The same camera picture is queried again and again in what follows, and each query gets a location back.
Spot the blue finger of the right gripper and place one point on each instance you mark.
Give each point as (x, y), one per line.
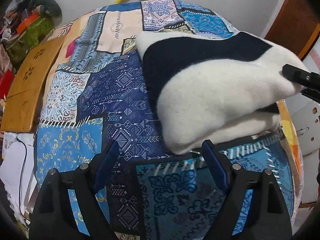
(312, 94)
(302, 77)

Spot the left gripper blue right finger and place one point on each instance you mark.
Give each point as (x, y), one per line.
(215, 166)

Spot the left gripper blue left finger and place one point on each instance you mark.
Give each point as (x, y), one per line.
(107, 160)

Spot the white and black sweater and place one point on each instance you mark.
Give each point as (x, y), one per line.
(219, 90)

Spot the wooden door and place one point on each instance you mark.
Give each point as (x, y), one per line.
(296, 27)

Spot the blue patchwork bed quilt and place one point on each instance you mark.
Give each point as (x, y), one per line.
(99, 94)

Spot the wooden lap desk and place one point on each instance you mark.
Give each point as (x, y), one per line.
(26, 89)

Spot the green fabric storage box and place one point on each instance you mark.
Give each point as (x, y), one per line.
(18, 46)

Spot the orange box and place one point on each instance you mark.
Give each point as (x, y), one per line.
(26, 22)

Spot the grey plush toy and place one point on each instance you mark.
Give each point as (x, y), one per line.
(49, 8)

